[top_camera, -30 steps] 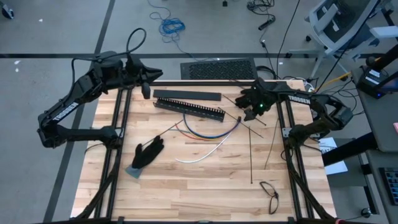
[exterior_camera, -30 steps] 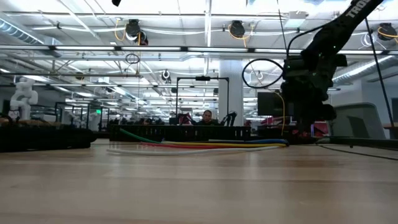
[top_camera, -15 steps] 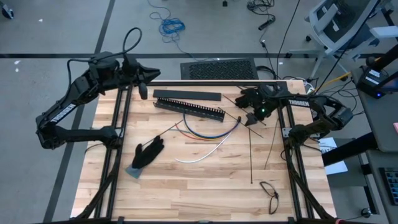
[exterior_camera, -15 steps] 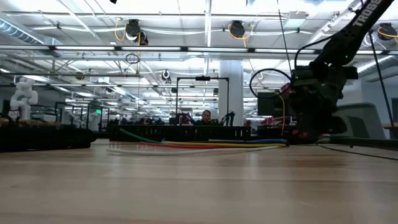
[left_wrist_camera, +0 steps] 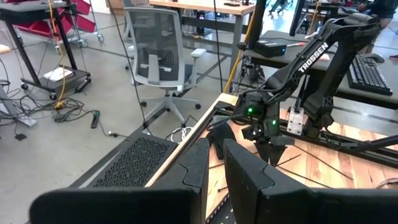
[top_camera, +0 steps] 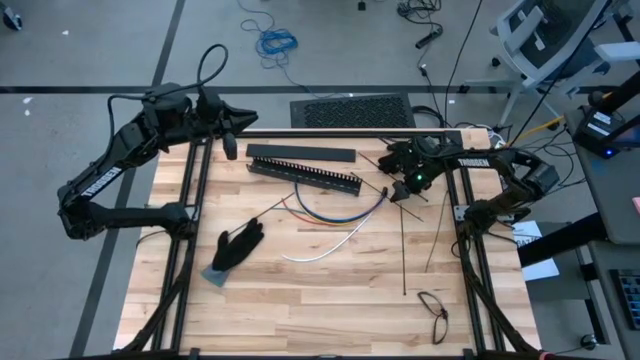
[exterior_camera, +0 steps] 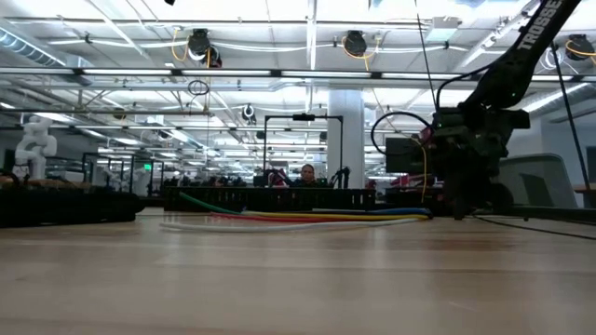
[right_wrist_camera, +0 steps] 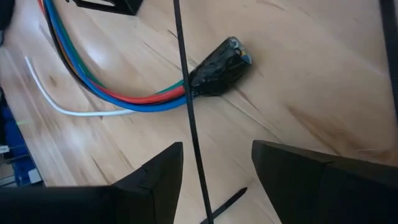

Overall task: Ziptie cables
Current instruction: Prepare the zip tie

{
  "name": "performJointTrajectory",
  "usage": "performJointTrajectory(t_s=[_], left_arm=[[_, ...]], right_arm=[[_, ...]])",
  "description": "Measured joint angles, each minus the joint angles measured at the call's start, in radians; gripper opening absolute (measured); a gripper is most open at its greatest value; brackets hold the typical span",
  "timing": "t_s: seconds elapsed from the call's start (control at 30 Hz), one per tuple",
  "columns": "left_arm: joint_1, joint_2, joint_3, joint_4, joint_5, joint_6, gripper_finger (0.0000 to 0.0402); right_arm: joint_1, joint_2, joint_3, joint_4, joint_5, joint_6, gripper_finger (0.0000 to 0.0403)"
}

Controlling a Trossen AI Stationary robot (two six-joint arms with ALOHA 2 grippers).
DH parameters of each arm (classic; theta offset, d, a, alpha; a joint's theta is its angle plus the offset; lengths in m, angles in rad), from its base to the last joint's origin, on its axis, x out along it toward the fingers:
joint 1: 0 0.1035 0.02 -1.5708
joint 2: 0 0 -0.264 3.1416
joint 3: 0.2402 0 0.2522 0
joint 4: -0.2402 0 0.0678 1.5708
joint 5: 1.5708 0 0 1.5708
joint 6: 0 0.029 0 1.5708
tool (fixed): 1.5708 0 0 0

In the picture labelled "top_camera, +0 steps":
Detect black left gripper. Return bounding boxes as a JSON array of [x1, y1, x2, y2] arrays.
[[192, 88, 259, 161]]

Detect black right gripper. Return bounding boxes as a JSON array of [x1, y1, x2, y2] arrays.
[[391, 137, 451, 204]]

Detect white cable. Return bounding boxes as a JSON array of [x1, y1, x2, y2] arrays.
[[281, 197, 387, 264]]

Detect black slotted cable duct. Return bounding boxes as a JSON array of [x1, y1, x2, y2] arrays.
[[247, 156, 363, 197]]

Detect bundle of coloured cables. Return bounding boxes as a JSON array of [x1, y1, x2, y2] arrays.
[[281, 197, 346, 227]]

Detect brown zip tie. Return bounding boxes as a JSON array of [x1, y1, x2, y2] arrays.
[[424, 189, 450, 274]]

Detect black eyeglasses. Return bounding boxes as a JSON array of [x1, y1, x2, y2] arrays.
[[417, 291, 450, 346]]

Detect black power strip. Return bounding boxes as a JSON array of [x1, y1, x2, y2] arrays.
[[414, 27, 444, 50]]

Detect white paper sheet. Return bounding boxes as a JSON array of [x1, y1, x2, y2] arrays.
[[512, 219, 560, 282]]

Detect black device with blue light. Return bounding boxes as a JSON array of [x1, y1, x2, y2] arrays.
[[572, 107, 640, 159]]

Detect grey side desk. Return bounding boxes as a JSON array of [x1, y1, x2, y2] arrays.
[[517, 107, 640, 360]]

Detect grey office chair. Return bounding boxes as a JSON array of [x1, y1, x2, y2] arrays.
[[462, 0, 640, 129]]

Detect black stand pole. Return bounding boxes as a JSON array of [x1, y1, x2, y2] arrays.
[[587, 69, 640, 116]]

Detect black caster wheel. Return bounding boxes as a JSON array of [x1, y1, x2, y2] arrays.
[[0, 7, 24, 31]]

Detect black keyboard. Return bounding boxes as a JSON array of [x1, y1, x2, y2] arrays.
[[609, 268, 640, 331]]

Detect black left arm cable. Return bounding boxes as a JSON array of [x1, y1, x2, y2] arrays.
[[107, 43, 230, 146]]

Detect black flat duct cover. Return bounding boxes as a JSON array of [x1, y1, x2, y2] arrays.
[[245, 143, 357, 163]]

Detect blue coiled floor cable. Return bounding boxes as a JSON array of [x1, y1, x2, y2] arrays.
[[237, 0, 321, 99]]

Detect yellow hanging cable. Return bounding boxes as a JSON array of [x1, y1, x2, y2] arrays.
[[507, 115, 566, 149]]

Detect black hanging cable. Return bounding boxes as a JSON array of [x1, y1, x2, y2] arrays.
[[443, 0, 485, 126], [505, 0, 616, 150]]

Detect black tangled floor cable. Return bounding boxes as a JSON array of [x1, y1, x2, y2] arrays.
[[397, 0, 444, 26]]

